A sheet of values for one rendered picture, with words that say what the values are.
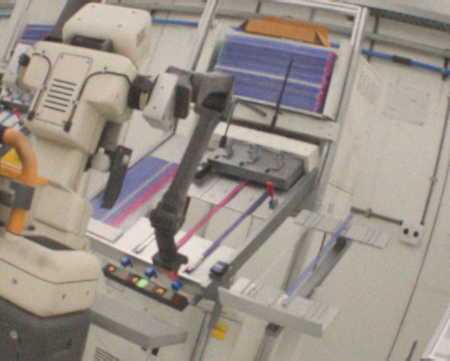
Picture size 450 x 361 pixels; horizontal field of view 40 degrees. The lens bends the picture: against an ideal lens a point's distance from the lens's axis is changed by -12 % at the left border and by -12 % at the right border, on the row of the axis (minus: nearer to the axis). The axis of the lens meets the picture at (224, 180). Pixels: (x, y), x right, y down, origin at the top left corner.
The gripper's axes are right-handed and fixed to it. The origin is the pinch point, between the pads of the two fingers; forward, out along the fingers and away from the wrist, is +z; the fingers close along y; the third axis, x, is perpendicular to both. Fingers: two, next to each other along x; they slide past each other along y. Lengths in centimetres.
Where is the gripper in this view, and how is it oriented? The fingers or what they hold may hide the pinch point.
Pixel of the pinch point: (174, 278)
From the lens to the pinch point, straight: 212.3
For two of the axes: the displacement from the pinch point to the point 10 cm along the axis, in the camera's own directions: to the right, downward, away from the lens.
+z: 1.2, 8.1, 5.7
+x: -5.7, 5.3, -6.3
